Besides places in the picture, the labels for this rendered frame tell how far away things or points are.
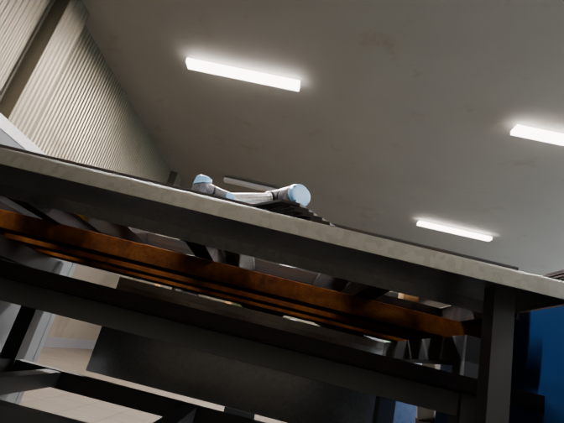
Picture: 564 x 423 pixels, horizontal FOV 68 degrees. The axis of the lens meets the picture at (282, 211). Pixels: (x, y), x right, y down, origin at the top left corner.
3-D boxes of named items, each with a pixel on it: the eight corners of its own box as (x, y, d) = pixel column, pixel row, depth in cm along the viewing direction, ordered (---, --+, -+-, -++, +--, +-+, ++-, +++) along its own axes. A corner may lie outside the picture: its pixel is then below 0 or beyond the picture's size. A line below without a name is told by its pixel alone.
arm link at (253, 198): (284, 190, 228) (197, 190, 202) (295, 187, 218) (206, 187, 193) (285, 211, 227) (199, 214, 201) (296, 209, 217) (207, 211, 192)
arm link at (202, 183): (216, 180, 184) (200, 171, 181) (210, 202, 181) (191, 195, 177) (210, 183, 191) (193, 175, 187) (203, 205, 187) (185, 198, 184)
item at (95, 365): (411, 455, 159) (422, 359, 170) (85, 370, 164) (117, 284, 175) (408, 452, 162) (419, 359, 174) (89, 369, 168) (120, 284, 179)
